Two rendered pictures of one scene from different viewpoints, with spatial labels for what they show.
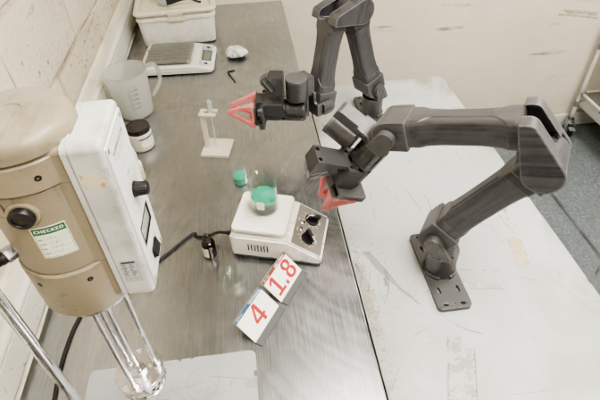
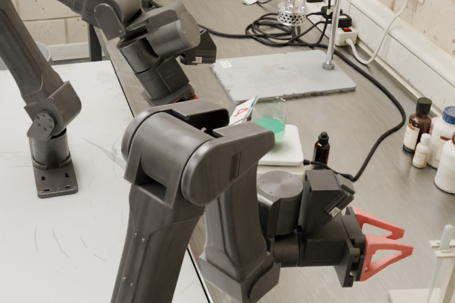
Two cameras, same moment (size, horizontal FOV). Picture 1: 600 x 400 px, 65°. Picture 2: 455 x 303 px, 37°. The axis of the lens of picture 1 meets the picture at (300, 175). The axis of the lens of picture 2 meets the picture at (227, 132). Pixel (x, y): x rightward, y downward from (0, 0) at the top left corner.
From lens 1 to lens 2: 1.70 m
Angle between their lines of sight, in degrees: 105
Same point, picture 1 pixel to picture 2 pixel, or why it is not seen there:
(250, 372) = (233, 90)
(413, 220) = (66, 213)
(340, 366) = not seen: hidden behind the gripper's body
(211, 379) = (262, 86)
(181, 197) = (408, 220)
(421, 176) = (30, 285)
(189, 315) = (306, 120)
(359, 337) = not seen: hidden behind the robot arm
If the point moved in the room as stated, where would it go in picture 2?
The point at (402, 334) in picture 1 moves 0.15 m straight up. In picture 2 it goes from (104, 119) to (101, 53)
